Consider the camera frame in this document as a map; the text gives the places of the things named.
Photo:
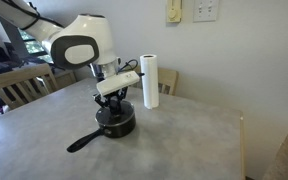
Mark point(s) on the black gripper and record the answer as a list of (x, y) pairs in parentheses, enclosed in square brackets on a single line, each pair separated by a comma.
[(113, 96)]

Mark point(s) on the wooden chair with slatted back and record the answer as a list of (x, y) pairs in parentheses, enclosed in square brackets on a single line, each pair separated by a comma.
[(17, 75), (169, 78)]

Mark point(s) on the brown wooden cabinet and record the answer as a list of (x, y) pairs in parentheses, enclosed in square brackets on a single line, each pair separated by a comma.
[(65, 78)]

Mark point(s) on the white paper towel roll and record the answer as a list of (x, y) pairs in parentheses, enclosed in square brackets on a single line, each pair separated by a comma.
[(150, 83)]

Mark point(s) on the glass lid with black knob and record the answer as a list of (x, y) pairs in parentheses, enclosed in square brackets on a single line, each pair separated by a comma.
[(127, 116)]

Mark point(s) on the beige wall thermostat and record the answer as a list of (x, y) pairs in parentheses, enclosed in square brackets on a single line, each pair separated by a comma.
[(174, 11)]

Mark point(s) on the window with black frame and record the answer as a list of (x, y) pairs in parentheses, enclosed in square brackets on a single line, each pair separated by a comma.
[(34, 48)]

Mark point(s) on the white light switch plate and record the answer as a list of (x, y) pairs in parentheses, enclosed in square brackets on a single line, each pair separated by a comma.
[(206, 10)]

